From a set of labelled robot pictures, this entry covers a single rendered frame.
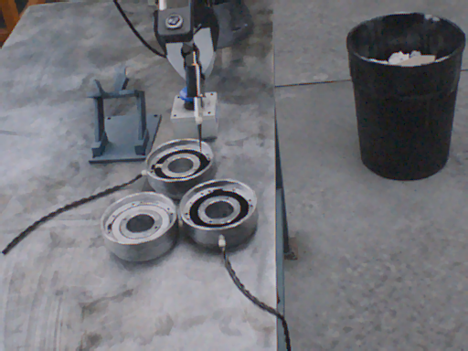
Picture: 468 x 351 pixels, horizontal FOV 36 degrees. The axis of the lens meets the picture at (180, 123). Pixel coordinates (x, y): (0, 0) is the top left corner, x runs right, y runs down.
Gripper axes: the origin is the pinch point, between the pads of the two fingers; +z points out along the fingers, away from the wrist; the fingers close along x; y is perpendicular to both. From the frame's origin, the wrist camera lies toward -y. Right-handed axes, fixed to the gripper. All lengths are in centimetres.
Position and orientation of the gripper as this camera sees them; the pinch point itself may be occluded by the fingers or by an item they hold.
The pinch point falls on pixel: (195, 74)
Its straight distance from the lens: 110.2
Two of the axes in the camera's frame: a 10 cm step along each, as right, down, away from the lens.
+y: 1.4, -5.6, 8.2
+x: -9.8, 0.6, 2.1
